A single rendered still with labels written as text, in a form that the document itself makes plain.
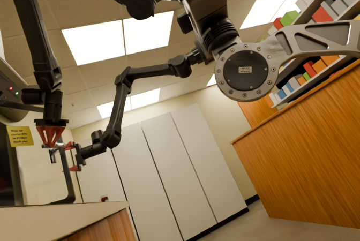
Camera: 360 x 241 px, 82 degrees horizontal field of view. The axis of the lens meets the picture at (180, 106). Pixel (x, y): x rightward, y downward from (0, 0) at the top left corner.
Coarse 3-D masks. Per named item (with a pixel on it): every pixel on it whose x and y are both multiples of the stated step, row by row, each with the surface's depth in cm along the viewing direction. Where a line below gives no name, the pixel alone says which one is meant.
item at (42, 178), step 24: (0, 120) 68; (24, 120) 75; (0, 144) 65; (0, 168) 61; (24, 168) 67; (48, 168) 75; (0, 192) 58; (24, 192) 64; (48, 192) 70; (72, 192) 78
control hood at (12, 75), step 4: (0, 56) 70; (0, 60) 70; (4, 60) 72; (0, 64) 71; (4, 64) 72; (8, 64) 74; (0, 68) 71; (4, 68) 73; (8, 68) 74; (4, 72) 74; (8, 72) 75; (12, 72) 77; (16, 72) 79; (8, 76) 76; (12, 76) 77; (16, 76) 79; (12, 80) 78; (16, 80) 80; (20, 80) 82; (24, 80) 84; (16, 84) 81; (20, 84) 83; (24, 84) 85; (20, 88) 84; (20, 100) 86
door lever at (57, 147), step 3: (42, 144) 72; (45, 144) 72; (57, 144) 77; (60, 144) 78; (63, 144) 79; (42, 147) 72; (45, 147) 72; (48, 147) 73; (51, 147) 75; (54, 147) 76; (57, 147) 77; (60, 147) 78; (63, 147) 79; (54, 150) 80; (57, 150) 81
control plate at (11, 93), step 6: (0, 72) 72; (0, 78) 73; (6, 78) 75; (0, 84) 74; (6, 84) 76; (12, 84) 79; (0, 90) 75; (6, 90) 77; (12, 90) 80; (18, 90) 83; (0, 96) 76; (6, 96) 79; (12, 96) 81; (18, 96) 84; (18, 102) 85
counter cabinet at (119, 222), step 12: (108, 216) 85; (120, 216) 115; (84, 228) 52; (96, 228) 55; (108, 228) 71; (120, 228) 100; (60, 240) 34; (72, 240) 36; (84, 240) 42; (96, 240) 51; (108, 240) 65; (120, 240) 88; (132, 240) 139
